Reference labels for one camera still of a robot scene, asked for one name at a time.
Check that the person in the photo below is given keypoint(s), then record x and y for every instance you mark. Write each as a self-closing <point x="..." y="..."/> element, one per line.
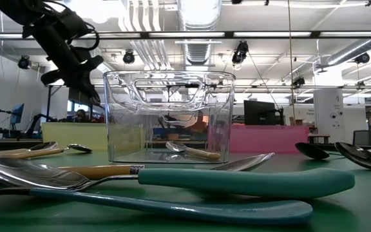
<point x="81" y="115"/>

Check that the clear plastic bin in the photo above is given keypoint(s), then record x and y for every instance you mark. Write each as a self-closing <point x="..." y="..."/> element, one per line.
<point x="217" y="96"/>

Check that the black ceiling camera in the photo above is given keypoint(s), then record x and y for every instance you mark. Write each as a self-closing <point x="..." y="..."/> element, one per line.
<point x="299" y="81"/>
<point x="24" y="62"/>
<point x="362" y="58"/>
<point x="129" y="58"/>

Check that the small background table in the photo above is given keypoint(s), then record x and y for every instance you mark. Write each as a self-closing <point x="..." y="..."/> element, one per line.
<point x="319" y="136"/>

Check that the small blue-screen monitor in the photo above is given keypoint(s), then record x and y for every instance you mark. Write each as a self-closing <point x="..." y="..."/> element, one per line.
<point x="17" y="113"/>

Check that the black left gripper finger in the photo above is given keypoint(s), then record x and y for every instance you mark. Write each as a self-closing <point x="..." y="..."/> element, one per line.
<point x="90" y="67"/>
<point x="60" y="76"/>

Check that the black computer monitor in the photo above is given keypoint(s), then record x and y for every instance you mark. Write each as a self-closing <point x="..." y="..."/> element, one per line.
<point x="259" y="112"/>

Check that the black overhead frame bar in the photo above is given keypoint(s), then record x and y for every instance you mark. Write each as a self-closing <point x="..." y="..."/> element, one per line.
<point x="145" y="34"/>

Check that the pink plastic bin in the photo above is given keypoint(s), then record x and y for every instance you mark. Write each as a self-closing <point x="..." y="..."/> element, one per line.
<point x="269" y="140"/>

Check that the yellow plastic bin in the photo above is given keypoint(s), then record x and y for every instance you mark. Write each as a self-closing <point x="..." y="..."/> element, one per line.
<point x="72" y="137"/>

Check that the black standing desk frame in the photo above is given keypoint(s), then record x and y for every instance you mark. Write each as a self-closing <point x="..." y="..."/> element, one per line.
<point x="48" y="103"/>

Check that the white pillar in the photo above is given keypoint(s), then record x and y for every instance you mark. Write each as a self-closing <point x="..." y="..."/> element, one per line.
<point x="328" y="109"/>

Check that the black overhead rig camera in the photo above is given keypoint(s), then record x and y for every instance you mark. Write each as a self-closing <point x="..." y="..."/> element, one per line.
<point x="241" y="53"/>

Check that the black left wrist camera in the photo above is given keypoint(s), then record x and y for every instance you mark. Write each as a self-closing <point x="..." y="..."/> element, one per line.
<point x="72" y="24"/>

